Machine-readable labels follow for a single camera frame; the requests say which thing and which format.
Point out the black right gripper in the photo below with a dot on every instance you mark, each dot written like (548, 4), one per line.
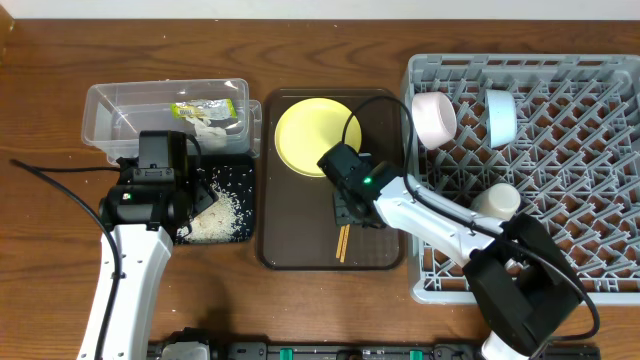
(342, 214)

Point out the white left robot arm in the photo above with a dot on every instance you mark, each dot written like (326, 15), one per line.
(132, 265)

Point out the black waste tray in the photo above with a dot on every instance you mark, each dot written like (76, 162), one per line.
(199, 200)

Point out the light blue bowl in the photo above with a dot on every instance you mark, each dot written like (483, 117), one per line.
(502, 118)

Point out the dark brown tray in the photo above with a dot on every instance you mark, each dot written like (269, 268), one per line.
(297, 229)

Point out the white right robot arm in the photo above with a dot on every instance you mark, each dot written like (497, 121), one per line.
(522, 283)

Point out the green snack wrapper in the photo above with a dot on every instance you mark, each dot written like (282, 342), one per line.
(217, 110)

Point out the pink bowl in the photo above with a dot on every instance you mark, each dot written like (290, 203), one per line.
(434, 119)

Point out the yellow plate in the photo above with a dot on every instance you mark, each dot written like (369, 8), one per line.
(307, 130)

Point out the cream white cup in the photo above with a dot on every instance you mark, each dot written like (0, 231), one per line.
(501, 200)

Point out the wooden chopstick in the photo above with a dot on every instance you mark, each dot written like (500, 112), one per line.
(345, 244)
(340, 242)

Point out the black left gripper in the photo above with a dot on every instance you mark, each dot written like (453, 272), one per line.
(203, 195)

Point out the white tissue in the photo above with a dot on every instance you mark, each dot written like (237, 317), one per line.
(209, 138)

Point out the grey dishwasher rack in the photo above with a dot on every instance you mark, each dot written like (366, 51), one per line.
(574, 162)

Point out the clear plastic bin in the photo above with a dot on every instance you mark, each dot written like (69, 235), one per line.
(115, 114)

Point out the spilled rice pile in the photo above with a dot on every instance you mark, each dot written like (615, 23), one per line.
(230, 218)

